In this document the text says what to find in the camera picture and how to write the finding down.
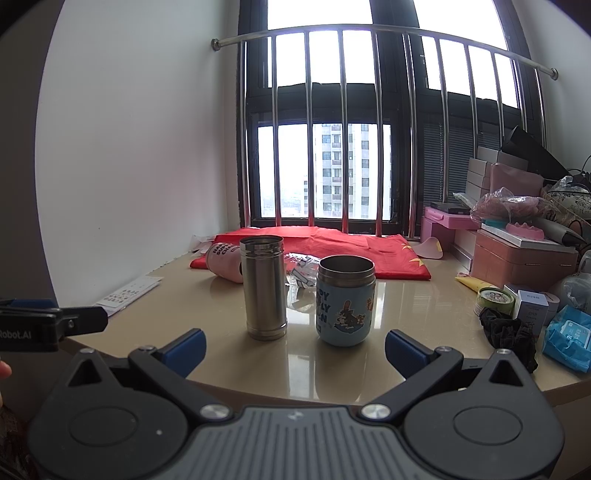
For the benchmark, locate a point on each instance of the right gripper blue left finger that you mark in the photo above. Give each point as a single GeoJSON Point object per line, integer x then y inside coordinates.
{"type": "Point", "coordinates": [163, 371]}

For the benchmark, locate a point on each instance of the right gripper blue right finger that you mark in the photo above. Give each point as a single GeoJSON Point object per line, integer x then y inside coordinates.
{"type": "Point", "coordinates": [426, 372]}

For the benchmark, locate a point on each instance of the pink cup with black text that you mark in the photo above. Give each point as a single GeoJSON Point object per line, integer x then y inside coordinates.
{"type": "Point", "coordinates": [225, 261]}

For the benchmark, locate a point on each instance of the blue cartoon cup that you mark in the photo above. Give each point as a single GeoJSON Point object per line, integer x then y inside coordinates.
{"type": "Point", "coordinates": [346, 287]}

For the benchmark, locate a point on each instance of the tall stainless steel cup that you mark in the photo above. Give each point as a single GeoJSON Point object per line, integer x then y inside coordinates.
{"type": "Point", "coordinates": [264, 285]}

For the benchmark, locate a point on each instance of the person's left hand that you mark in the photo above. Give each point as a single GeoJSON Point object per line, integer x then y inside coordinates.
{"type": "Point", "coordinates": [5, 373]}

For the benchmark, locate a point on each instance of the white sticker sheet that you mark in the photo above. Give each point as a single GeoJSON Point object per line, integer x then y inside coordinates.
{"type": "Point", "coordinates": [129, 293]}

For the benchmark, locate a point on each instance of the black crumpled cloth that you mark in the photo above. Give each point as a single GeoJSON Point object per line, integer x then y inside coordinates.
{"type": "Point", "coordinates": [504, 332]}

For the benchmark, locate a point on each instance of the yellow tube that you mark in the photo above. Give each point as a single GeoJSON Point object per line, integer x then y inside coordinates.
{"type": "Point", "coordinates": [473, 283]}

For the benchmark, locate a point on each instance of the red flag cloth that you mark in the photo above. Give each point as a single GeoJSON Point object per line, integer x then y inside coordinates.
{"type": "Point", "coordinates": [393, 256]}

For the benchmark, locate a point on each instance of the pink fan shaped card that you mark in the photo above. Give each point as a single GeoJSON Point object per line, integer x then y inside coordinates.
{"type": "Point", "coordinates": [431, 248]}

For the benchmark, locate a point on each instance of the plastic packets in corner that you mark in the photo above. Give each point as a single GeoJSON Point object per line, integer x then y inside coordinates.
{"type": "Point", "coordinates": [200, 244]}

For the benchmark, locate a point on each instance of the small white blue box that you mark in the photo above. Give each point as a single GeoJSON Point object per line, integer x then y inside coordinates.
{"type": "Point", "coordinates": [532, 307]}

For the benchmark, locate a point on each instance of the pink desk organizer shelf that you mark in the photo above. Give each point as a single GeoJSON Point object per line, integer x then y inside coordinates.
{"type": "Point", "coordinates": [443, 226]}

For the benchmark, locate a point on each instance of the blue wet wipes pack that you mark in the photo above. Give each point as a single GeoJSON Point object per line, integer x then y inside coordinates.
{"type": "Point", "coordinates": [567, 339]}

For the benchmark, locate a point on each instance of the salmon pink storage box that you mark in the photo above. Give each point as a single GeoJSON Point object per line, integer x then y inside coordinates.
{"type": "Point", "coordinates": [498, 262]}

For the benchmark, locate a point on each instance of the clear plastic toy packet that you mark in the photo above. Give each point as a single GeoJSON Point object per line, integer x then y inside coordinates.
{"type": "Point", "coordinates": [301, 269]}

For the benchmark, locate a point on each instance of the black flat device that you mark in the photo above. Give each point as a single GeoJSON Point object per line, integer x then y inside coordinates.
{"type": "Point", "coordinates": [451, 208]}

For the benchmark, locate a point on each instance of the pink plastic bag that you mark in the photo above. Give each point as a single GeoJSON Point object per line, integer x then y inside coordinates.
{"type": "Point", "coordinates": [503, 205]}

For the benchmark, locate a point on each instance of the stacked white boxes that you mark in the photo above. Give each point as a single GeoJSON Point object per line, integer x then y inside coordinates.
{"type": "Point", "coordinates": [480, 168]}

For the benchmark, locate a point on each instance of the steel window guard railing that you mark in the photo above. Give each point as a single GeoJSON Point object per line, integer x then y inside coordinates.
{"type": "Point", "coordinates": [406, 33]}

